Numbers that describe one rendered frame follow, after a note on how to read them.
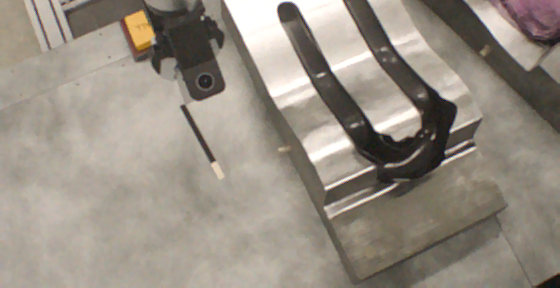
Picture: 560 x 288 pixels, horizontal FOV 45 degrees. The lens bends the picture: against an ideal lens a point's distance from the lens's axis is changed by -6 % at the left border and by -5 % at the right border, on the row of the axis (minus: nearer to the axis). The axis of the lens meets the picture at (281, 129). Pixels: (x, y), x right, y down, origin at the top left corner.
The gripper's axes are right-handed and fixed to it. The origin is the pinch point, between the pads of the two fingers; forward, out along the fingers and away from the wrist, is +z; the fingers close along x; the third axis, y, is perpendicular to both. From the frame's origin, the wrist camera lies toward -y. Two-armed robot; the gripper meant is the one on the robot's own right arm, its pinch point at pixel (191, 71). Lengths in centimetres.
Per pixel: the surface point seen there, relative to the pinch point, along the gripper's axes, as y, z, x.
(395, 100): -15.1, 2.5, -25.4
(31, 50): 71, 95, 32
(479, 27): -7.7, 8.2, -46.9
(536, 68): -19, 5, -50
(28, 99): 13.9, 15.1, 25.6
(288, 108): -8.7, 5.7, -11.3
